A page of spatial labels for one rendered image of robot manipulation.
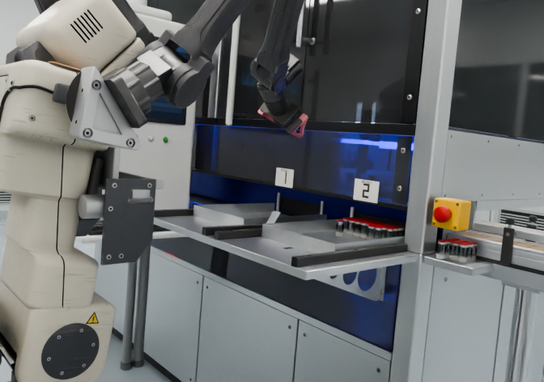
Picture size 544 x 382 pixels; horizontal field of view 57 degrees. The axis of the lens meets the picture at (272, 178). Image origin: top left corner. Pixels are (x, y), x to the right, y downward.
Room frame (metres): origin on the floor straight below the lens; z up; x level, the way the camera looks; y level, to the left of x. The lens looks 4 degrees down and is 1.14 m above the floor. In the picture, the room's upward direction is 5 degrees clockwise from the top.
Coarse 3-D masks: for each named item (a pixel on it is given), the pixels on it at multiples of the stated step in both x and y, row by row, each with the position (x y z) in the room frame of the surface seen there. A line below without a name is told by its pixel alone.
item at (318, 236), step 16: (272, 224) 1.35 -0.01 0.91; (288, 224) 1.39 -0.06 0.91; (304, 224) 1.43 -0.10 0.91; (320, 224) 1.47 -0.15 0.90; (336, 224) 1.52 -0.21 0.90; (288, 240) 1.25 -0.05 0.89; (304, 240) 1.21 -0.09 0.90; (320, 240) 1.17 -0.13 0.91; (336, 240) 1.35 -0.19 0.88; (352, 240) 1.37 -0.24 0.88; (368, 240) 1.21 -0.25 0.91; (384, 240) 1.25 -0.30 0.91; (400, 240) 1.30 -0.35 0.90
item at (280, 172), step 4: (276, 168) 1.69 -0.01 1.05; (280, 168) 1.67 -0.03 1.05; (284, 168) 1.66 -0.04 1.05; (276, 172) 1.69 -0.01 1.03; (280, 172) 1.67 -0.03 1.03; (284, 172) 1.66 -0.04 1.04; (288, 172) 1.64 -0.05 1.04; (292, 172) 1.63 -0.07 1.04; (276, 176) 1.69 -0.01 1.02; (280, 176) 1.67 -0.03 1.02; (284, 176) 1.66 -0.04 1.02; (288, 176) 1.64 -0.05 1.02; (292, 176) 1.63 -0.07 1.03; (276, 180) 1.68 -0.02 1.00; (280, 180) 1.67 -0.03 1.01; (284, 180) 1.65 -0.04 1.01; (288, 180) 1.64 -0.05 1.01; (292, 180) 1.63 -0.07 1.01; (276, 184) 1.68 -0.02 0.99; (280, 184) 1.67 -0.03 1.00; (284, 184) 1.65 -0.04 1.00; (288, 184) 1.64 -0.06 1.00; (292, 184) 1.62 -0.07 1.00
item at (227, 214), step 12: (216, 204) 1.64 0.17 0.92; (228, 204) 1.67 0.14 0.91; (240, 204) 1.70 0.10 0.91; (252, 204) 1.73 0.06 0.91; (264, 204) 1.77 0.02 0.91; (204, 216) 1.53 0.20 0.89; (216, 216) 1.49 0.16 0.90; (228, 216) 1.44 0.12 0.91; (240, 216) 1.64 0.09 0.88; (252, 216) 1.66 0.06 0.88; (264, 216) 1.68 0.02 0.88; (288, 216) 1.50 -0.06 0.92; (300, 216) 1.53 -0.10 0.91; (312, 216) 1.57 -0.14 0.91; (324, 216) 1.60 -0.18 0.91
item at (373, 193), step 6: (360, 180) 1.42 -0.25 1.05; (366, 180) 1.40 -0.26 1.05; (360, 186) 1.42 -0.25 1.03; (366, 186) 1.40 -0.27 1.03; (372, 186) 1.38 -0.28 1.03; (378, 186) 1.37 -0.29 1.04; (354, 192) 1.43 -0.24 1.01; (360, 192) 1.41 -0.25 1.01; (366, 192) 1.40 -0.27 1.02; (372, 192) 1.38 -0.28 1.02; (378, 192) 1.37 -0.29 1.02; (354, 198) 1.43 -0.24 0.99; (360, 198) 1.41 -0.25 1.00; (366, 198) 1.40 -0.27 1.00; (372, 198) 1.38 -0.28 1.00
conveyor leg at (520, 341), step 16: (528, 288) 1.18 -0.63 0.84; (528, 304) 1.20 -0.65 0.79; (512, 320) 1.22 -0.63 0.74; (528, 320) 1.20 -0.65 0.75; (512, 336) 1.22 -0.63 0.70; (528, 336) 1.20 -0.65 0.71; (512, 352) 1.21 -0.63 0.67; (528, 352) 1.20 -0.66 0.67; (512, 368) 1.21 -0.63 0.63; (528, 368) 1.20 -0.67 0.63
